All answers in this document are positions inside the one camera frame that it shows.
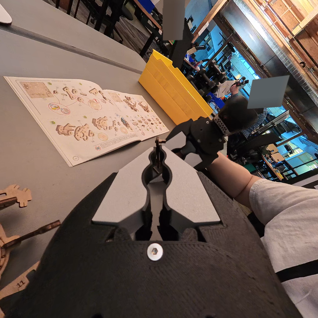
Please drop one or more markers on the wooden gear model assembly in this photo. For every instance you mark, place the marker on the wooden gear model assembly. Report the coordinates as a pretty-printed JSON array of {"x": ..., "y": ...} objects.
[{"x": 15, "y": 239}]

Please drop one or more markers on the white rounded device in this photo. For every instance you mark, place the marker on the white rounded device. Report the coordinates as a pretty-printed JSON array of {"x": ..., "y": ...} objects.
[{"x": 4, "y": 15}]

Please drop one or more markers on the laser-cut plywood parts sheet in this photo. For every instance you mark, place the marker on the laser-cut plywood parts sheet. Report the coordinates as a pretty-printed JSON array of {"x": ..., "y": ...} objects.
[{"x": 19, "y": 283}]

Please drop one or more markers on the black office chair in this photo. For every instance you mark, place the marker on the black office chair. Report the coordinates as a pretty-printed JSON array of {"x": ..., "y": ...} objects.
[{"x": 114, "y": 17}]

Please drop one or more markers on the open instruction booklet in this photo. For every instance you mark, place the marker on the open instruction booklet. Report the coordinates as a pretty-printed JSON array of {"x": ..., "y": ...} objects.
[{"x": 82, "y": 116}]

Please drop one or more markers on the person's right forearm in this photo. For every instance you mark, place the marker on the person's right forearm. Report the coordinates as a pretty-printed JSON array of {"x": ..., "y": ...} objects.
[{"x": 231, "y": 178}]

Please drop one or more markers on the rack of black dumbbells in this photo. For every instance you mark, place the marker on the rack of black dumbbells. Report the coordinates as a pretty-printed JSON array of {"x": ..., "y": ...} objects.
[{"x": 211, "y": 74}]

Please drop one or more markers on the yellow plastic bin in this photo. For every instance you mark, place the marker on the yellow plastic bin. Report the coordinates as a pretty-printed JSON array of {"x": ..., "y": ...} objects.
[{"x": 171, "y": 92}]

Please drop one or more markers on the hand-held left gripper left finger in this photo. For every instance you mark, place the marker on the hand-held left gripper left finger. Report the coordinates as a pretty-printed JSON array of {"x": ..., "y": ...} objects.
[{"x": 119, "y": 198}]

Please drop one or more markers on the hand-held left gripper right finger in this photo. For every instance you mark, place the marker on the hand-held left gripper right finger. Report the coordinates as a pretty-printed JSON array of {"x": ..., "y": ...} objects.
[{"x": 191, "y": 198}]

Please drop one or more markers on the notched wooden model piece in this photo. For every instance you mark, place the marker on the notched wooden model piece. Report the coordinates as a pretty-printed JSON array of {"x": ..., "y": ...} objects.
[{"x": 17, "y": 196}]

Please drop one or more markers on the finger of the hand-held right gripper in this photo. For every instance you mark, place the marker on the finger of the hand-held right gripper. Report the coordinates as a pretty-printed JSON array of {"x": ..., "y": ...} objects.
[{"x": 188, "y": 150}]

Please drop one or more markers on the person's white shirt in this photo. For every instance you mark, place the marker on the person's white shirt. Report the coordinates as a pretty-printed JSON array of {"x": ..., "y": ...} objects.
[{"x": 293, "y": 223}]

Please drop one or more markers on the small round wooden model part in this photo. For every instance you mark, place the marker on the small round wooden model part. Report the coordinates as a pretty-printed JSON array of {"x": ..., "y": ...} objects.
[{"x": 158, "y": 154}]

